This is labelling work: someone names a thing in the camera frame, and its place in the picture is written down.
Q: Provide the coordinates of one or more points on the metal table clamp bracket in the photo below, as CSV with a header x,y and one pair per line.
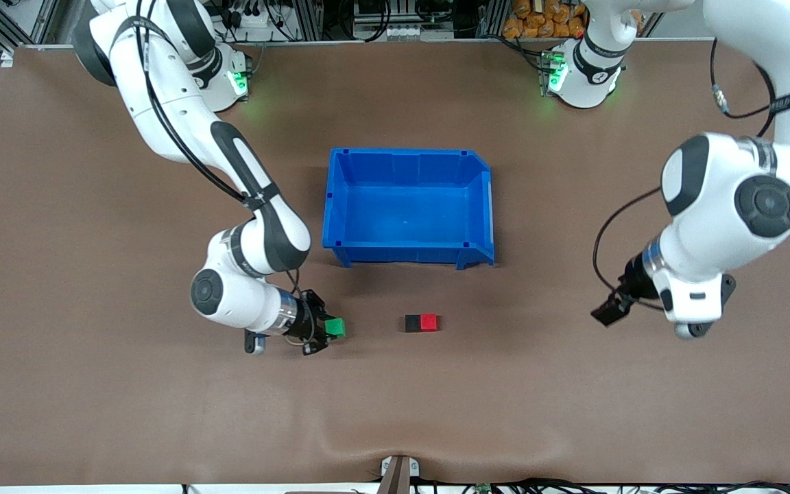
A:
x,y
398,477

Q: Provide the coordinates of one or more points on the small red cube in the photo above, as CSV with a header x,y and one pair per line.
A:
x,y
429,322

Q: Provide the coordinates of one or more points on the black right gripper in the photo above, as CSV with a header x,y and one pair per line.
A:
x,y
310,317

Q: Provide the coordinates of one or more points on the blue plastic storage bin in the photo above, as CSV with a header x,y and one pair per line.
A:
x,y
402,219

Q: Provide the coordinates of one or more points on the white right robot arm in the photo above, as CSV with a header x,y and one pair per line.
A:
x,y
162,103

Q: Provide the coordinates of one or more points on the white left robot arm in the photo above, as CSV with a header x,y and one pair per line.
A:
x,y
717,199

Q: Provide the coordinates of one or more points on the orange snack bags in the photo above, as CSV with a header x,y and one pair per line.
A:
x,y
539,24

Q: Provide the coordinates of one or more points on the small black cube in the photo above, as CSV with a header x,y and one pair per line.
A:
x,y
412,323

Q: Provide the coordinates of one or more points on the white power strip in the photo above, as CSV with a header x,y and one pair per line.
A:
x,y
258,19

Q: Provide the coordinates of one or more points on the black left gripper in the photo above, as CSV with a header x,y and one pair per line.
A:
x,y
631,284

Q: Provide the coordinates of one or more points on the brown table mat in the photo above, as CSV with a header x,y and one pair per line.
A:
x,y
162,412

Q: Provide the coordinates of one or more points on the small green cube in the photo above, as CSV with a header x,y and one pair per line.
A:
x,y
335,328

